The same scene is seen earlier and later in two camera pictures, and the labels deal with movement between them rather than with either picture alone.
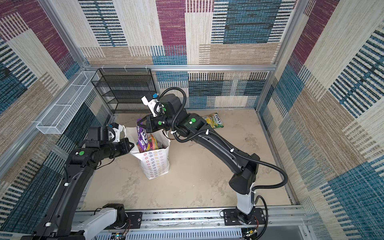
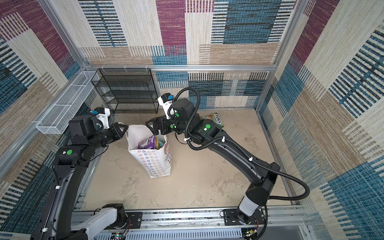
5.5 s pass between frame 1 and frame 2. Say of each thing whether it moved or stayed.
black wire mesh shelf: stayed
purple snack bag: moved
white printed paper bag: stayed
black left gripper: moved
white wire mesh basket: stayed
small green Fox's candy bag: stayed
